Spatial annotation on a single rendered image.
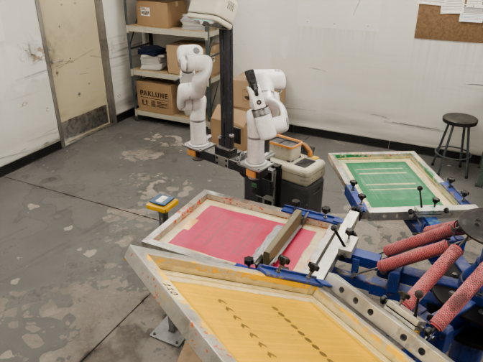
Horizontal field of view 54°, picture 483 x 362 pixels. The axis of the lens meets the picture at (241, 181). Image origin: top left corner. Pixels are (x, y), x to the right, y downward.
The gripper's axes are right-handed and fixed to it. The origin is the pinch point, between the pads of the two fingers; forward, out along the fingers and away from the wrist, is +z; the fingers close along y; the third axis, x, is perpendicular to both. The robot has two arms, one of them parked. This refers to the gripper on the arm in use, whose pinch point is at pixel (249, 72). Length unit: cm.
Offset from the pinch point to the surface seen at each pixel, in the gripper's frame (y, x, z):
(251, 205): 46, -16, -68
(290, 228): 11, -2, -74
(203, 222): 36, -42, -66
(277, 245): -1, -10, -75
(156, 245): 11, -63, -62
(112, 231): 199, -138, -97
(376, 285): -12, 26, -102
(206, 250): 11, -42, -72
